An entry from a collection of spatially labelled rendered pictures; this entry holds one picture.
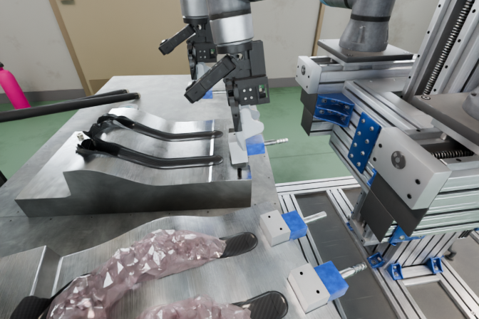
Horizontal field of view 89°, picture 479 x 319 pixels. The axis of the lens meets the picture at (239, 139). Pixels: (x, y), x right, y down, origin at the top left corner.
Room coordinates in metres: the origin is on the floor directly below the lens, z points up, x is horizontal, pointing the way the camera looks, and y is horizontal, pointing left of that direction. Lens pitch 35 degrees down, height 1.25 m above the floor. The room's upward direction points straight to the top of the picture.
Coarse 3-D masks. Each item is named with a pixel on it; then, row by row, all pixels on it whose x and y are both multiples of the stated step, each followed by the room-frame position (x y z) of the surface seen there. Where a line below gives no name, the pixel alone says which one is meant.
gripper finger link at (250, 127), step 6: (246, 108) 0.43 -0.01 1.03; (246, 114) 0.42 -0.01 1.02; (246, 120) 0.42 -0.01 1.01; (252, 120) 0.42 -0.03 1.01; (246, 126) 0.42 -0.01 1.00; (252, 126) 0.42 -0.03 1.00; (258, 126) 0.42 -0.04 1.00; (240, 132) 0.40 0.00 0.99; (246, 132) 0.41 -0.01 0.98; (252, 132) 0.41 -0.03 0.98; (258, 132) 0.41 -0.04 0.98; (240, 138) 0.40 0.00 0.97; (246, 138) 0.41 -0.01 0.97; (240, 144) 0.40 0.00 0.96
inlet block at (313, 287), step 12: (324, 264) 0.20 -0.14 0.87; (360, 264) 0.21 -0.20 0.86; (300, 276) 0.18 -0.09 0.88; (312, 276) 0.18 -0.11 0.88; (324, 276) 0.18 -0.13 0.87; (336, 276) 0.18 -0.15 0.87; (348, 276) 0.19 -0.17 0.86; (300, 288) 0.16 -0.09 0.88; (312, 288) 0.16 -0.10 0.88; (324, 288) 0.16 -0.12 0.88; (336, 288) 0.17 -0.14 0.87; (300, 300) 0.15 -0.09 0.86; (312, 300) 0.15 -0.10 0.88; (324, 300) 0.15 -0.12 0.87
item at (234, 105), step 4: (232, 92) 0.44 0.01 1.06; (232, 96) 0.42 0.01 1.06; (232, 100) 0.41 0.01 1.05; (232, 104) 0.41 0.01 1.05; (236, 104) 0.41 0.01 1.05; (232, 108) 0.41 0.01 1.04; (236, 108) 0.41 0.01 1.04; (232, 112) 0.40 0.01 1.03; (236, 112) 0.40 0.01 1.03; (232, 116) 0.40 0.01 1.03; (236, 116) 0.41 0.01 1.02; (236, 120) 0.40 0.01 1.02; (240, 120) 0.41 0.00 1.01; (236, 124) 0.40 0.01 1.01; (240, 124) 0.41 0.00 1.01; (236, 128) 0.40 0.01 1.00; (240, 128) 0.40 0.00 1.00
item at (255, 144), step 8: (232, 136) 0.45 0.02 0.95; (256, 136) 0.46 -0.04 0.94; (232, 144) 0.42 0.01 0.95; (248, 144) 0.43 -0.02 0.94; (256, 144) 0.42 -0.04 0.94; (264, 144) 0.44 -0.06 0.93; (272, 144) 0.44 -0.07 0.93; (232, 152) 0.42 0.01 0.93; (240, 152) 0.42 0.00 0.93; (248, 152) 0.42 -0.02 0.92; (256, 152) 0.42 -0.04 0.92; (264, 152) 0.42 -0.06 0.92; (232, 160) 0.41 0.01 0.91; (240, 160) 0.41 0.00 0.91
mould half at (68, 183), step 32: (160, 128) 0.57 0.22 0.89; (192, 128) 0.58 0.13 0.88; (224, 128) 0.57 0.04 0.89; (64, 160) 0.47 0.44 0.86; (96, 160) 0.38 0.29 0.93; (224, 160) 0.43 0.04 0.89; (32, 192) 0.36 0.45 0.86; (64, 192) 0.36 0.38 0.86; (96, 192) 0.35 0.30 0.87; (128, 192) 0.36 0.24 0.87; (160, 192) 0.36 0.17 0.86; (192, 192) 0.37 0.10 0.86; (224, 192) 0.37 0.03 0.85
